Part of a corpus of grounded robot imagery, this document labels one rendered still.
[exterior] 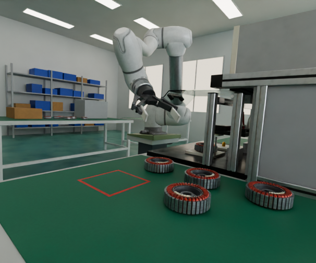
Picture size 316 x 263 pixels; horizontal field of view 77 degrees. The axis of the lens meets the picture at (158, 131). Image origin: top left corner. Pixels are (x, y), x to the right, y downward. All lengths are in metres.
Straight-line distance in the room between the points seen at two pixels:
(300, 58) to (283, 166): 0.36
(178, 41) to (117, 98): 7.73
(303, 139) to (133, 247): 0.55
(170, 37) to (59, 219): 1.21
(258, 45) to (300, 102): 0.28
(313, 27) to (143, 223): 0.77
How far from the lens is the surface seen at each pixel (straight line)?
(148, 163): 0.72
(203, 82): 6.40
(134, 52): 0.89
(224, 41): 6.44
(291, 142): 0.72
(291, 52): 0.84
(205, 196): 0.48
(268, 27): 0.89
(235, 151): 0.76
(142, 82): 0.89
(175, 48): 1.43
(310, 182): 0.73
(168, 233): 0.41
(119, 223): 0.43
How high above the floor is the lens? 0.97
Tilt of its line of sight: 6 degrees down
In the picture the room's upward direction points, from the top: 3 degrees clockwise
